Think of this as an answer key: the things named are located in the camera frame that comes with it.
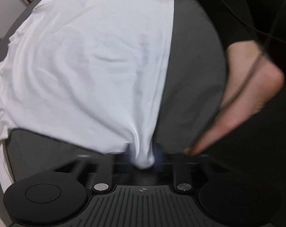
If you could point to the person's bare forearm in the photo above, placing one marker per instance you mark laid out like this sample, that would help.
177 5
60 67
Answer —
253 80

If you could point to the grey bed sheet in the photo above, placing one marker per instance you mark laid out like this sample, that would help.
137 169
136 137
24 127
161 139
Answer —
196 79

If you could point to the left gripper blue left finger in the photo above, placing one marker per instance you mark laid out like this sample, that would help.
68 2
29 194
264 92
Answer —
129 154

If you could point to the white t-shirt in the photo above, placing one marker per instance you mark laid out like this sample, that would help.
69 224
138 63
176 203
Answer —
88 72

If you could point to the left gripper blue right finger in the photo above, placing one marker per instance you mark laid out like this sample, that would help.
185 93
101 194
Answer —
158 157

